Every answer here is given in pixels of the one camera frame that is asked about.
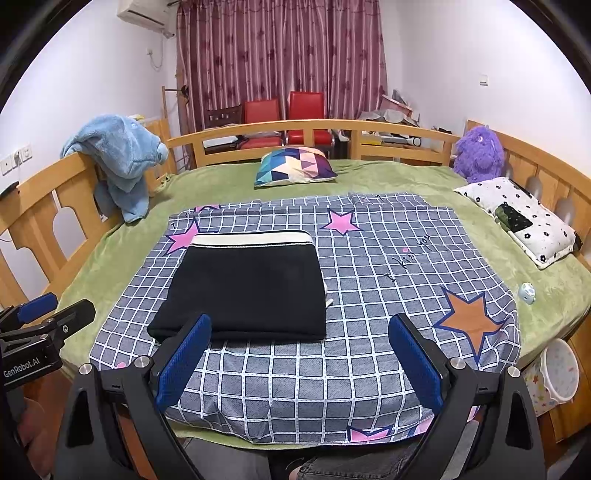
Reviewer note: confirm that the black pants with white waistband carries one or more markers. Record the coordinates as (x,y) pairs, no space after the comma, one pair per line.
(249,286)

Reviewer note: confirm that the grey checked sheet with stars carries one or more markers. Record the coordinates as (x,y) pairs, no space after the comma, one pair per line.
(369,277)

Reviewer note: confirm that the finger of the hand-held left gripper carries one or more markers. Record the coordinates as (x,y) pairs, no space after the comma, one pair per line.
(74,316)
(37,307)

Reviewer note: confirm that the dark wooden chair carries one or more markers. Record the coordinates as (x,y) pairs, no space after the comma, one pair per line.
(224,117)

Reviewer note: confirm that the dark patterned pouch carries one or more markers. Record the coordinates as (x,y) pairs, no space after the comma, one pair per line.
(512,218)

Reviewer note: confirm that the green blanket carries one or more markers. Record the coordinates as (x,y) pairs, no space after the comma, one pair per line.
(415,177)

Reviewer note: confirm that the dark red striped curtain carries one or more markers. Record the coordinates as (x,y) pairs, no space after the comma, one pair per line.
(277,55)

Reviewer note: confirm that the wooden bed frame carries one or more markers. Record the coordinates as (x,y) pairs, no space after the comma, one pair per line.
(41,194)

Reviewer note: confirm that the person's left hand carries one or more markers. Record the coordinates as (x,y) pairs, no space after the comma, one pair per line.
(39,438)

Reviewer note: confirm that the white wall socket panel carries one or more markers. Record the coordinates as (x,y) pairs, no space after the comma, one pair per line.
(16,159)

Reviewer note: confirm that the purple plush toy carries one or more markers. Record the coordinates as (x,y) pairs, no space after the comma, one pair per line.
(480,154)

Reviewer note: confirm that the white flower print pillow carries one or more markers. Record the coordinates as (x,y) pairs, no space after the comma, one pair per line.
(545,230)

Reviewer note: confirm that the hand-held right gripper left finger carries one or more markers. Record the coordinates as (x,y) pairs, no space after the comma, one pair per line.
(184,364)

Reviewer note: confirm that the wooden coat rack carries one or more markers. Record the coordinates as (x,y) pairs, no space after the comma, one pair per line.
(165,120)

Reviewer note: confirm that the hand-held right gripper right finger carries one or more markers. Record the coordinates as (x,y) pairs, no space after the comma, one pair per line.
(415,364)

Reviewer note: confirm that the colourful triangle pattern pillow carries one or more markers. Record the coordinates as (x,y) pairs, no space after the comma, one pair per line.
(295,166)

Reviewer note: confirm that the small light blue toy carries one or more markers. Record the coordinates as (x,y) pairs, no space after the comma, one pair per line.
(527,294)

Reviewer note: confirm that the white air conditioner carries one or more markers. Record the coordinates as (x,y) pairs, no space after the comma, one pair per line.
(147,14)

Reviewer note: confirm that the red chair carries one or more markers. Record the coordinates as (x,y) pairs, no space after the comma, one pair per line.
(305,108)
(261,115)

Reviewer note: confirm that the pile of clutter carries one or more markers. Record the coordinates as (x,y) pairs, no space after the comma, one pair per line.
(397,115)

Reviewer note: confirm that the white star print basket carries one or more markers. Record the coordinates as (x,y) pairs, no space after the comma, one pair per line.
(554,374)

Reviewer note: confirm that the light blue plush towel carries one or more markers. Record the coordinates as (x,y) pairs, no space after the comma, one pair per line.
(120,157)

